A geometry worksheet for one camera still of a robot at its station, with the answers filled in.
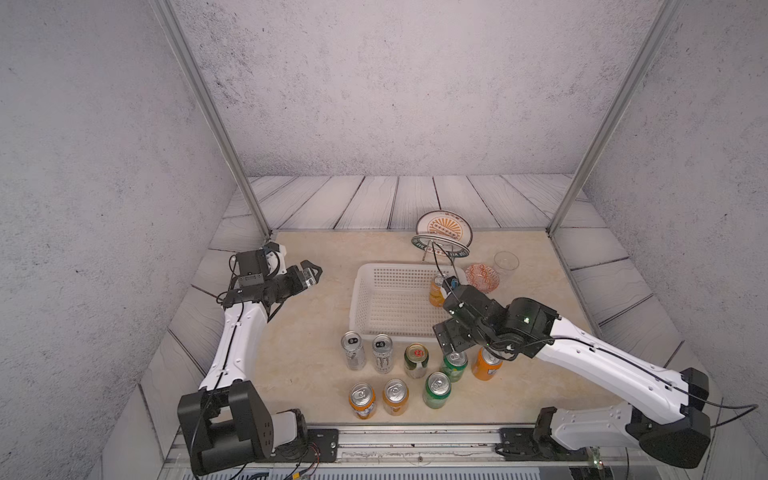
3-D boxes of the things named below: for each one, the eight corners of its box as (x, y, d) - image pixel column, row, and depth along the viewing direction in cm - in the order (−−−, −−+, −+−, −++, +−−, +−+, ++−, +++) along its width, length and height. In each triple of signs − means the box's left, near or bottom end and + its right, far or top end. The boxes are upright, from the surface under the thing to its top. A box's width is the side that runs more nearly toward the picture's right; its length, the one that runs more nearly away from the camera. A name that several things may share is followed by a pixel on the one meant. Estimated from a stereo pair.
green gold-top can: (404, 379, 85) (405, 364, 77) (404, 359, 89) (405, 342, 81) (427, 379, 85) (430, 364, 77) (425, 358, 89) (428, 342, 81)
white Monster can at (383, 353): (374, 374, 86) (371, 354, 75) (375, 356, 89) (372, 334, 79) (394, 374, 86) (394, 354, 75) (394, 356, 89) (394, 334, 79)
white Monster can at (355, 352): (346, 371, 86) (340, 351, 76) (348, 352, 90) (342, 330, 80) (365, 371, 86) (361, 351, 76) (367, 352, 90) (363, 330, 80)
